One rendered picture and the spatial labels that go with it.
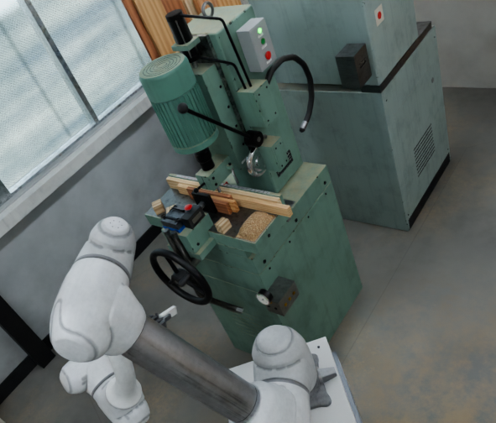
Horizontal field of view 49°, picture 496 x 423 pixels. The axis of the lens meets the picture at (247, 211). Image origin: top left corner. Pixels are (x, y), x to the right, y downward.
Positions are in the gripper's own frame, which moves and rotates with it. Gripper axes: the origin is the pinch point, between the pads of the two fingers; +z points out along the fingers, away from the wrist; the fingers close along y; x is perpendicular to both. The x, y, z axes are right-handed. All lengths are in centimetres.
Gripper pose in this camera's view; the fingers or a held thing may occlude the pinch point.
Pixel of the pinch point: (168, 314)
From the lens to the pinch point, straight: 191.8
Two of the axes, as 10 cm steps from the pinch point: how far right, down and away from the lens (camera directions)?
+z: 6.3, -3.6, 6.9
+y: -7.7, -1.7, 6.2
